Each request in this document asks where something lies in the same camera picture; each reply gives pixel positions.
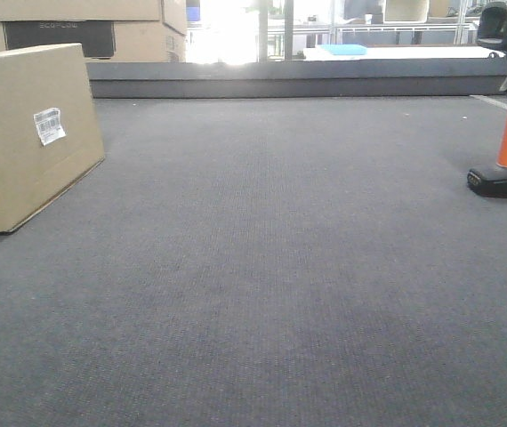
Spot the white barcode label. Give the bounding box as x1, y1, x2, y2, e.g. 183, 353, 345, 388
33, 108, 66, 146

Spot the cyan flat tray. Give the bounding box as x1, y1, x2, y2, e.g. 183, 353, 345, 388
316, 44, 367, 56

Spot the white background table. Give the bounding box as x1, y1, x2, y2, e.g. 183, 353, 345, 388
303, 45, 505, 60

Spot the large stacked cardboard box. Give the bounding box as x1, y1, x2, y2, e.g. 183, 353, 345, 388
0, 20, 185, 63

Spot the brown cardboard package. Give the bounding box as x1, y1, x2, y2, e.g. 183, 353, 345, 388
0, 44, 105, 233

